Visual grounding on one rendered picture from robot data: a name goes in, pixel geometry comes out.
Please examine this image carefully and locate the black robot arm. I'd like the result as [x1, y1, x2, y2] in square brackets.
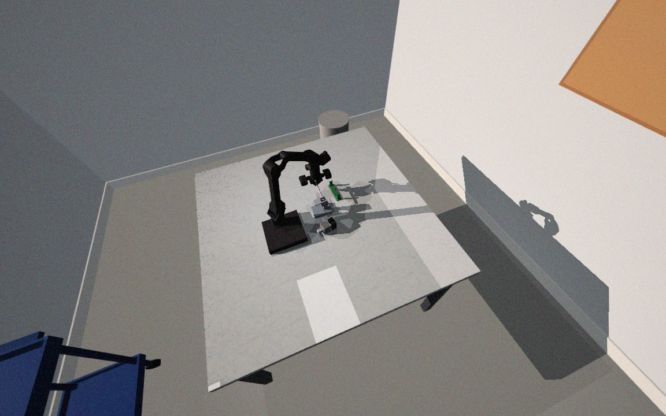
[263, 150, 331, 229]

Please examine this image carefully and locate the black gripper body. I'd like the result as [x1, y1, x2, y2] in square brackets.
[299, 169, 332, 186]

